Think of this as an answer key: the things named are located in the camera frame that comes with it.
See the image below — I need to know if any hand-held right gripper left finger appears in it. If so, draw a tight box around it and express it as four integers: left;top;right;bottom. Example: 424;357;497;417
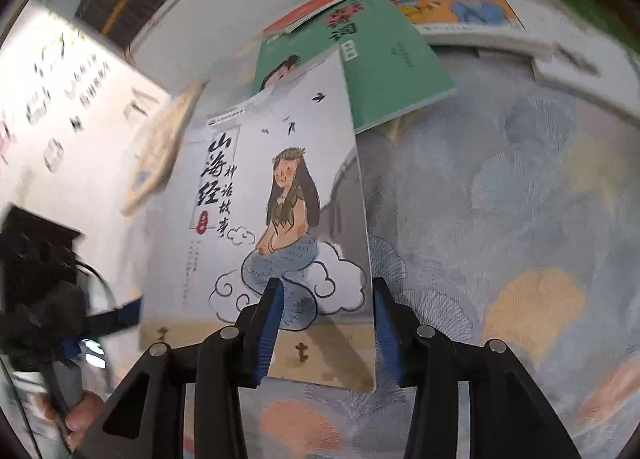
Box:
70;276;286;459

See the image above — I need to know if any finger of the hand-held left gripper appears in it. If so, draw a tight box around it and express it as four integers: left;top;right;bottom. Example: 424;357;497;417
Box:
82;293;146;340

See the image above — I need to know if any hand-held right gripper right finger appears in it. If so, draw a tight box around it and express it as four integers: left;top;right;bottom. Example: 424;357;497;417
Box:
372;276;583;459

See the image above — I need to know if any mermaid cover book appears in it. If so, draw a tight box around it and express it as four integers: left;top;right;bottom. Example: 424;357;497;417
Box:
140;46;377;392

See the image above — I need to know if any person's left hand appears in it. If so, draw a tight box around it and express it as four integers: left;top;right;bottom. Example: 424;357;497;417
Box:
65;389;108;452

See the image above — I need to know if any tan cover book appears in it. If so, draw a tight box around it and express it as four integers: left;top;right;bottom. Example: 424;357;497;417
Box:
121;82;206;217

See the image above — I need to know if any fan pattern tablecloth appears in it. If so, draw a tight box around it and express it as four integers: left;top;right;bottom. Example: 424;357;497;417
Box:
240;34;640;459

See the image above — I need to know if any teal green cover book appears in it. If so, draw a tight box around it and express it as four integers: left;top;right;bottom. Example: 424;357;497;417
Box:
251;0;458;135

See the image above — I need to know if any yellow figure cartoon book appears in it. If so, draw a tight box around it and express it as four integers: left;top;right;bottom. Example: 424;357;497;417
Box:
380;0;526;35

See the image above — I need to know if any red white cover book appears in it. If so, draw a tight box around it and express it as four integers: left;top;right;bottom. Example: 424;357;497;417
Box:
262;0;381;35

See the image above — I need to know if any black cable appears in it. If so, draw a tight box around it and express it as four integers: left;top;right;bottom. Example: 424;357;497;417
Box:
75;259;108;320

